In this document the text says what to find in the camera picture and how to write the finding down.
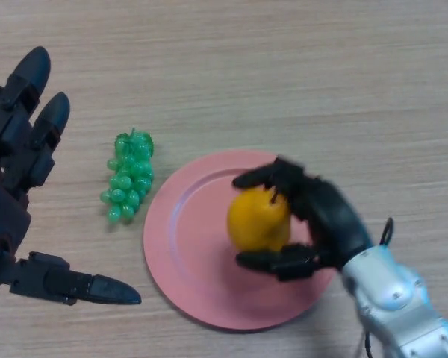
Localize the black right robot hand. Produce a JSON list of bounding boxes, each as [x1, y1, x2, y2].
[[231, 156, 374, 283]]

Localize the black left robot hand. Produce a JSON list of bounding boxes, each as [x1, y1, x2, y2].
[[0, 45, 143, 306]]

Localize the pink round plate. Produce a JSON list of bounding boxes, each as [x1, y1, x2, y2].
[[143, 149, 339, 332]]

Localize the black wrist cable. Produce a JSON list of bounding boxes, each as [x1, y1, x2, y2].
[[361, 217, 395, 358]]

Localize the green grape bunch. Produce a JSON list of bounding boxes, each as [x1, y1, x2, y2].
[[99, 128, 156, 224]]

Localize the yellow pear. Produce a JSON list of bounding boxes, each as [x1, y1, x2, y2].
[[226, 187, 292, 253]]

